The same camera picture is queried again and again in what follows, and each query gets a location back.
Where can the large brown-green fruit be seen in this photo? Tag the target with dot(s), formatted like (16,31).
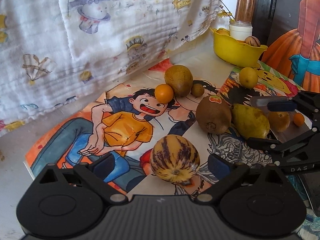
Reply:
(180,79)

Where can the girl in orange dress poster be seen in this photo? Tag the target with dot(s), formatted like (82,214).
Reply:
(295,54)

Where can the green yellow pear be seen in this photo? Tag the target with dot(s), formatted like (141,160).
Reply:
(250,122)

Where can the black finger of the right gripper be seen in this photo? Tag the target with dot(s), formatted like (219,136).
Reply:
(264,144)
(273,103)

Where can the white cartoon print cloth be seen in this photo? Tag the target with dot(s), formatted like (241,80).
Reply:
(54,52)

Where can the colourful cartoon drawing mat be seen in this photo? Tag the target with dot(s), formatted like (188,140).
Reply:
(133,174)

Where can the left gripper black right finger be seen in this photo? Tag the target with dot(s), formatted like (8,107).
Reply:
(229,175)

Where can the striped pepino in bowl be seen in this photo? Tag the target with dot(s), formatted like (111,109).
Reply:
(252,41)

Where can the small orange kumquat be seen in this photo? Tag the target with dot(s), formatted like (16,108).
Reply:
(164,93)

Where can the brown kiwi fruit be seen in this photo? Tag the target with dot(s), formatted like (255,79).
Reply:
(213,115)

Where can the yellow plastic bowl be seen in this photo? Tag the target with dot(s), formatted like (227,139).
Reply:
(234,52)

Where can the small brown round fruit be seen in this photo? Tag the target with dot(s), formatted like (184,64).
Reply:
(197,90)

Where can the large orange mandarin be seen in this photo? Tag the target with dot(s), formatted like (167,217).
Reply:
(298,119)

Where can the white foam cup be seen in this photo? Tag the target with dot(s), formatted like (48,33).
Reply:
(240,30)

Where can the round yellow lemon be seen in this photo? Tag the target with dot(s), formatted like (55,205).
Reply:
(248,77)

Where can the yellow apple in bowl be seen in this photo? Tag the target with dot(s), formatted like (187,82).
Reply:
(222,31)

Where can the striped pepino melon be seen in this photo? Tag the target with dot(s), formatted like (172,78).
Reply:
(174,159)

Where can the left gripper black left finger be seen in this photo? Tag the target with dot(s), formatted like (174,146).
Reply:
(94,174)

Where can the brown wooden frame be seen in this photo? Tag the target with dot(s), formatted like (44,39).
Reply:
(244,10)

